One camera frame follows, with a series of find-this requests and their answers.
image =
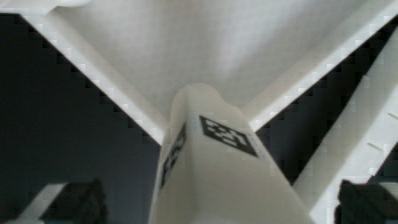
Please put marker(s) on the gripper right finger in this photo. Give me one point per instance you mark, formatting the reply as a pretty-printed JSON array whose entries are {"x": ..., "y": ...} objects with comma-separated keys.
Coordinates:
[{"x": 368, "y": 203}]

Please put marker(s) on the white U-shaped fence frame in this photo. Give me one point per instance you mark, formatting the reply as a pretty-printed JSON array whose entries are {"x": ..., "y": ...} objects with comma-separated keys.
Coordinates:
[{"x": 359, "y": 139}]

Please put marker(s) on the white leg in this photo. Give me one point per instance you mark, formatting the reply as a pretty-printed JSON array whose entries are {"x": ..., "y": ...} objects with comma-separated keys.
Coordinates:
[{"x": 221, "y": 185}]

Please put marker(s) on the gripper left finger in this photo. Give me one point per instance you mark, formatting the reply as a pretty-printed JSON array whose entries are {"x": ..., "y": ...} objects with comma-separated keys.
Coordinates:
[{"x": 68, "y": 204}]

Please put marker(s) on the white desk tabletop tray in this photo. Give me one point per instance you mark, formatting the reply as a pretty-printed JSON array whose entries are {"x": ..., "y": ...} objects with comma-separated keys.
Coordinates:
[{"x": 254, "y": 46}]

